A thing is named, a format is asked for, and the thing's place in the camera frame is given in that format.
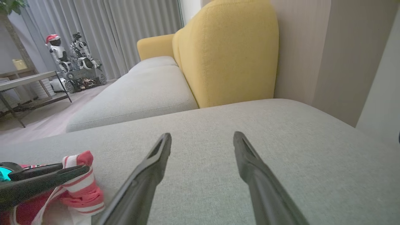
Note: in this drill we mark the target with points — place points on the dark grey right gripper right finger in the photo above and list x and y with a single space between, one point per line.
265 193

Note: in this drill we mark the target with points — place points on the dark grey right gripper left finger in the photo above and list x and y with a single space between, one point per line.
140 184

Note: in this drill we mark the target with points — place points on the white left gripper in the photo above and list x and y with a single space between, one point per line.
7 167

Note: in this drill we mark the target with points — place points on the red shirt with striped trim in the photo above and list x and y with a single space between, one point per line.
82 193

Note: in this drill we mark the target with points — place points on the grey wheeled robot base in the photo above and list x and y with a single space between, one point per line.
82 76

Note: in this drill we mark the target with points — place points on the large grey sofa chaise seat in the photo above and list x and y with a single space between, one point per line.
203 125

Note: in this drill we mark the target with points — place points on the small white floor appliance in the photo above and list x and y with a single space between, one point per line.
57 85

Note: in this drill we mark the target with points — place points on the grey side table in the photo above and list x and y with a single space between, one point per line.
25 80

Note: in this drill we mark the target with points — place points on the pale yellow jar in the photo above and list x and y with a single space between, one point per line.
19 64

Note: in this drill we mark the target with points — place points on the white robot with santa hat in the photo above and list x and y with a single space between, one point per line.
57 51

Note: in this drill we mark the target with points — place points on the white and black humanoid robot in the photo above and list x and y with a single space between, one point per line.
82 51

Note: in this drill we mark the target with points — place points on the yellow sofa armrest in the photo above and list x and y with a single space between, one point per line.
154 45

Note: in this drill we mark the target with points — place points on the yellow sofa back cushion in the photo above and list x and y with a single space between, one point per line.
231 53
176 47

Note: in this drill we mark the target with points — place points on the grey pleated curtain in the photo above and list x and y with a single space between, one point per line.
125 25

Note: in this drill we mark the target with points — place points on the green potted plant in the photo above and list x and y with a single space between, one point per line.
12 5

